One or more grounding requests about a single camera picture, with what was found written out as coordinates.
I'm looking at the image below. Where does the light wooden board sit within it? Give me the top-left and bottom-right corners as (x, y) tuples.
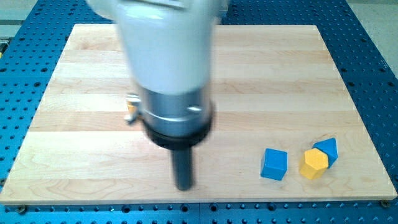
(1, 24), (397, 205)

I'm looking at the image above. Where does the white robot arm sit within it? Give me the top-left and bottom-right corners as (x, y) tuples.
(87, 0), (227, 190)

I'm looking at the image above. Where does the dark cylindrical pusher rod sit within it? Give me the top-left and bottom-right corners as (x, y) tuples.
(171, 147), (193, 191)

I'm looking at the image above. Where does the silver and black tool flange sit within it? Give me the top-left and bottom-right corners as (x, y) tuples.
(125, 83), (214, 151)

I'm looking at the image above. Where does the blue triangular block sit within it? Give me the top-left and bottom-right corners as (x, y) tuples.
(313, 138), (338, 168)

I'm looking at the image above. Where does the blue perforated metal table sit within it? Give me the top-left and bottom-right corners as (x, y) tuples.
(1, 1), (397, 223)

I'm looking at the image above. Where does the blue cube block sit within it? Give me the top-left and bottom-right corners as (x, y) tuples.
(260, 148), (288, 180)

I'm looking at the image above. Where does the yellow hexagonal block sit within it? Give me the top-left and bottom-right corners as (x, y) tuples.
(298, 148), (329, 180)

